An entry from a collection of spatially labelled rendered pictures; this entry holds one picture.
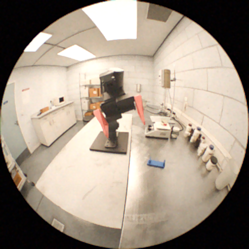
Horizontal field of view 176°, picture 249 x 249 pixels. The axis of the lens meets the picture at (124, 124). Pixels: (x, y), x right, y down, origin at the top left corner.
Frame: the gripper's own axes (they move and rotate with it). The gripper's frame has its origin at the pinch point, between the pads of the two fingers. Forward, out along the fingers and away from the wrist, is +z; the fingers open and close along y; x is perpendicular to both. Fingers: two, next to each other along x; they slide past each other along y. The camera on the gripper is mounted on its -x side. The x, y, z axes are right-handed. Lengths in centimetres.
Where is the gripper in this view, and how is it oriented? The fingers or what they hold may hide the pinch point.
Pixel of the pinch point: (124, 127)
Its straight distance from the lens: 21.8
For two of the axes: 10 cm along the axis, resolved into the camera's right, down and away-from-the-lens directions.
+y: 9.4, -3.3, -0.4
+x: 2.4, 6.0, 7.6
